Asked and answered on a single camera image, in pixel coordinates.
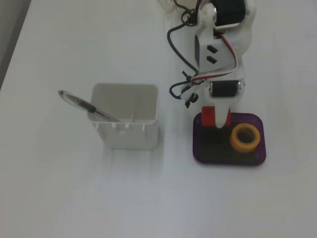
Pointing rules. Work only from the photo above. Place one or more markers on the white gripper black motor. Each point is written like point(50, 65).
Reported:
point(225, 90)

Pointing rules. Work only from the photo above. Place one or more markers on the red rectangular cube block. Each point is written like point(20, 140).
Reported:
point(208, 116)

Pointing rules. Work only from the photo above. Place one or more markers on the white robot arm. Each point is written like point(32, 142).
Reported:
point(215, 57)

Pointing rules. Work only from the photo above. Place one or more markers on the white plastic container box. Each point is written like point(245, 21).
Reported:
point(131, 138)

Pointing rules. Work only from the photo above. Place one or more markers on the purple metal tray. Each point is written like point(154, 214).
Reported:
point(223, 153)

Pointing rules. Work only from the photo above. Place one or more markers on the yellow masking tape roll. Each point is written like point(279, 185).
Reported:
point(245, 146)

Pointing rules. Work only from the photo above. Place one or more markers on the black clear ballpoint pen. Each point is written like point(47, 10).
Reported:
point(84, 104)

